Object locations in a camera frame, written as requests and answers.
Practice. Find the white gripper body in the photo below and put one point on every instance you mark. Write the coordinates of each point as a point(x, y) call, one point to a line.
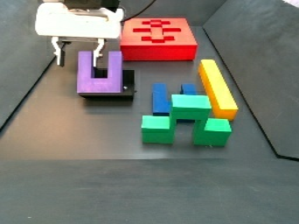
point(56, 21)

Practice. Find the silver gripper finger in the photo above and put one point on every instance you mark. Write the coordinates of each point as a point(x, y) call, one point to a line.
point(97, 54)
point(59, 51)

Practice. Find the purple U-shaped block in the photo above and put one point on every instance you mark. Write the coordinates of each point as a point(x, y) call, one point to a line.
point(114, 63)

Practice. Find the red board with slots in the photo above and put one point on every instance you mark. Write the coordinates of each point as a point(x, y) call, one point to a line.
point(158, 39)

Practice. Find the black angled fixture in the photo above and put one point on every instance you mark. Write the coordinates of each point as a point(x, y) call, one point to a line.
point(126, 83)

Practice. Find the blue U-shaped block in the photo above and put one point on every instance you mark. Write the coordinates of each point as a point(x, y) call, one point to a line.
point(161, 102)

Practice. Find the yellow long block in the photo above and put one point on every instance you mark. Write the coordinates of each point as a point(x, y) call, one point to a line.
point(225, 107)

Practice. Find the green stepped block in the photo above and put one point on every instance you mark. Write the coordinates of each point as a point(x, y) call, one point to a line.
point(210, 131)

